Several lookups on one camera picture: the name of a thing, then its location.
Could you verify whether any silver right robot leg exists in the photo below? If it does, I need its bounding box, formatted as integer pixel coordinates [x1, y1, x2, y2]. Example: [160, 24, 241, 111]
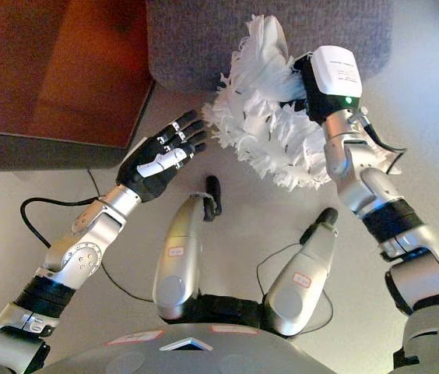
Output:
[262, 207, 339, 338]

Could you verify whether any thin grey leg cable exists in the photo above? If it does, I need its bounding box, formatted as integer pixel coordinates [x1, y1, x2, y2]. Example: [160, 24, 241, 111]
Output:
[256, 241, 335, 337]

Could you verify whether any brown wooden desk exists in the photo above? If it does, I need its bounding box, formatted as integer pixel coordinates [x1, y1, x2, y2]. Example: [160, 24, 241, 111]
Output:
[0, 0, 156, 172]

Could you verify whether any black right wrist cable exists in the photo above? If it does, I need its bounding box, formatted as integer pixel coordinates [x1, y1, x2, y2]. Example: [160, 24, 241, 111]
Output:
[353, 112, 408, 175]

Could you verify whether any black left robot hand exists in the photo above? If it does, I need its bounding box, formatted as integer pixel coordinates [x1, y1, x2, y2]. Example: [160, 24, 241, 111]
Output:
[116, 109, 208, 203]

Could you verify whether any silver left robot leg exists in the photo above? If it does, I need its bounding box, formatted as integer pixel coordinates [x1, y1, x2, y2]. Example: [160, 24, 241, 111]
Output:
[152, 175, 223, 324]

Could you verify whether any thin black floor cable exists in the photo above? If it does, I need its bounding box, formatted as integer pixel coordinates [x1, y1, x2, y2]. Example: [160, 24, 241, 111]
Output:
[88, 168, 155, 302]

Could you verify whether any grey fabric armchair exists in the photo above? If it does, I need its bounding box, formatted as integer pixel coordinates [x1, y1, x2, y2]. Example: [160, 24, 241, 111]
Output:
[145, 0, 395, 93]

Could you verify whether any grey robot torso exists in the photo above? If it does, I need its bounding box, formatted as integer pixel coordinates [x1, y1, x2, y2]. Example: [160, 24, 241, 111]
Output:
[40, 294, 339, 374]

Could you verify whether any silver robot leg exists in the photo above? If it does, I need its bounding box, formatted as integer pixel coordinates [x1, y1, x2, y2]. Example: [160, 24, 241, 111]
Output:
[152, 175, 223, 324]
[262, 207, 339, 338]

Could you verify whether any white fringed pillow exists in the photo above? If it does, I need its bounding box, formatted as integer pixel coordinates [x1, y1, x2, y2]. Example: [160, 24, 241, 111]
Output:
[202, 13, 403, 192]

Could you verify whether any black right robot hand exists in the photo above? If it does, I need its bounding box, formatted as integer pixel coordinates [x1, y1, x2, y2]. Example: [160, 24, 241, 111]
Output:
[281, 45, 363, 126]

